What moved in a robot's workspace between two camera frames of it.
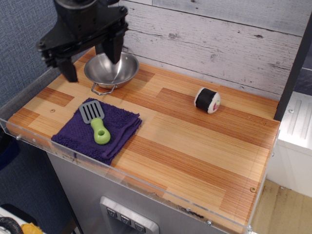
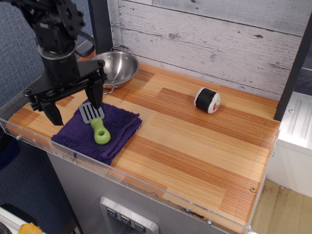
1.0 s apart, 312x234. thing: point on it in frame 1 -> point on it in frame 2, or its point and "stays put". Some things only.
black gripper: [82, 24] -> [62, 76]
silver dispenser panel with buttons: [116, 218] stays put
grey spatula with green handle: [92, 112] stays put
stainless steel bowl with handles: [100, 69] stays put
